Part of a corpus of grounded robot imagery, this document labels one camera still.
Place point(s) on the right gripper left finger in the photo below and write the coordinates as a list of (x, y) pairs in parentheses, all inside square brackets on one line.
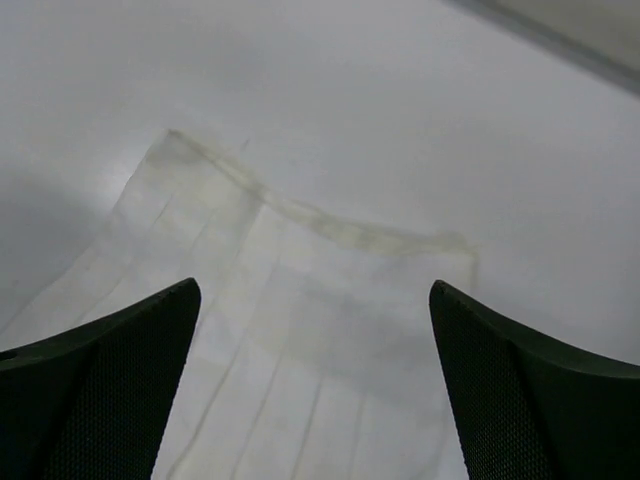
[(93, 402)]

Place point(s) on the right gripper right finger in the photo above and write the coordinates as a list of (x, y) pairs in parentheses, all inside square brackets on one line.
[(528, 406)]

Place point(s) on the white pleated skirt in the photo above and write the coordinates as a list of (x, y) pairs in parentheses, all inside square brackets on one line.
[(314, 355)]

